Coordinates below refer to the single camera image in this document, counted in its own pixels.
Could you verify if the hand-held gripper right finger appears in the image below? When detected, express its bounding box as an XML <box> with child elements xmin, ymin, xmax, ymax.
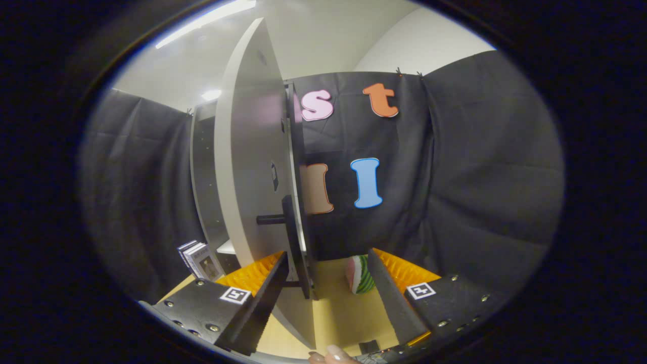
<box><xmin>366</xmin><ymin>248</ymin><xmax>501</xmax><ymax>349</ymax></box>

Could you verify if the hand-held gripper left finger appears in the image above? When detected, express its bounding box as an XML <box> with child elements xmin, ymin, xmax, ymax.
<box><xmin>139</xmin><ymin>251</ymin><xmax>290</xmax><ymax>356</ymax></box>

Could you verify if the grey shoe cabinet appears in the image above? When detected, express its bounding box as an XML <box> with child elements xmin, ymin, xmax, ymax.
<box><xmin>190</xmin><ymin>80</ymin><xmax>318</xmax><ymax>300</ymax></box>

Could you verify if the white shoe cabinet door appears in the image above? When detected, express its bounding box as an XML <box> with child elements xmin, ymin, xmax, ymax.
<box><xmin>214</xmin><ymin>18</ymin><xmax>316</xmax><ymax>349</ymax></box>

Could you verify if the watermelon slice toy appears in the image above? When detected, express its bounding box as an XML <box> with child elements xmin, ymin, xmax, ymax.
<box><xmin>345</xmin><ymin>255</ymin><xmax>376</xmax><ymax>295</ymax></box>

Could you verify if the white book with photo cover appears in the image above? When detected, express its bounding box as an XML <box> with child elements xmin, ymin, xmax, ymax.
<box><xmin>184</xmin><ymin>244</ymin><xmax>224</xmax><ymax>282</ymax></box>

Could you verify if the black backdrop cloth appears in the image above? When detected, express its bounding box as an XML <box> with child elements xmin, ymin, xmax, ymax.
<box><xmin>78</xmin><ymin>50</ymin><xmax>566</xmax><ymax>304</ymax></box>

